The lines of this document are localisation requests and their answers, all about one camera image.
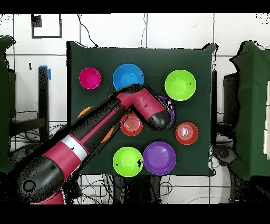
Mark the grey square floor frame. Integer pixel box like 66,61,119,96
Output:
31,14,63,39

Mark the orange-red plastic bowl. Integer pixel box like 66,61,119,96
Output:
175,122,199,146
120,113,143,137

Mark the purple plastic bowl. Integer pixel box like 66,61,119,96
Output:
142,141,177,176
155,95,176,128

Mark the black pedestal foot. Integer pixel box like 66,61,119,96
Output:
9,143,43,164
213,144,239,167

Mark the pink plastic bowl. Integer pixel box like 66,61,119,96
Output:
79,67,102,90

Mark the large orange plastic bowl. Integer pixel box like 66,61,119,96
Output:
77,106,115,144

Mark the blue plastic bowl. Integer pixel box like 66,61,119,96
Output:
112,63,145,90

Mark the green cloth side table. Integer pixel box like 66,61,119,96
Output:
229,40,270,181
0,35,17,173

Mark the green plastic bowl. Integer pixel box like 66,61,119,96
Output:
112,146,144,178
164,69,197,101

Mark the dark green tablecloth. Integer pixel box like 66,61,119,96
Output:
66,41,218,178

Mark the black post with blue tape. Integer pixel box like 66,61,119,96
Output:
38,64,52,141

